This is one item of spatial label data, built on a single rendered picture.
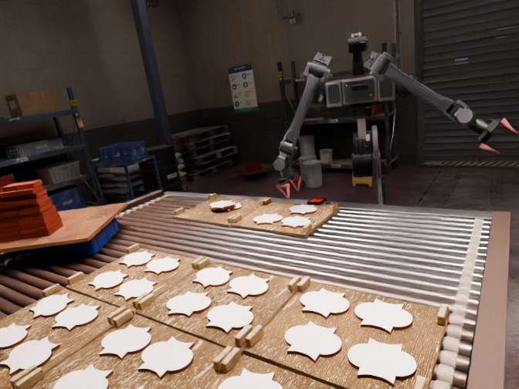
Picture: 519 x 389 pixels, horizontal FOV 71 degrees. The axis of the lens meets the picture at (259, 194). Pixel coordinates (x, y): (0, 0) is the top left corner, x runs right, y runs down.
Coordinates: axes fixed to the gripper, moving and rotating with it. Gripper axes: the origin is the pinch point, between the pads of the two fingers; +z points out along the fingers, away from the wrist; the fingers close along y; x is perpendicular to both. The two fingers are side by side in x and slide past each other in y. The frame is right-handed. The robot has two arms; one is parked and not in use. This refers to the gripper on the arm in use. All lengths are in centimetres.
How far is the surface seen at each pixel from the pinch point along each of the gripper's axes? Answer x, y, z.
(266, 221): -2.8, 22.5, 5.4
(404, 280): 64, 46, 20
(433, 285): 72, 45, 21
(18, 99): -418, -65, -154
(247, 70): -346, -453, -128
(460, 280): 79, 40, 22
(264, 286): 30, 70, 9
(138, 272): -23, 80, 0
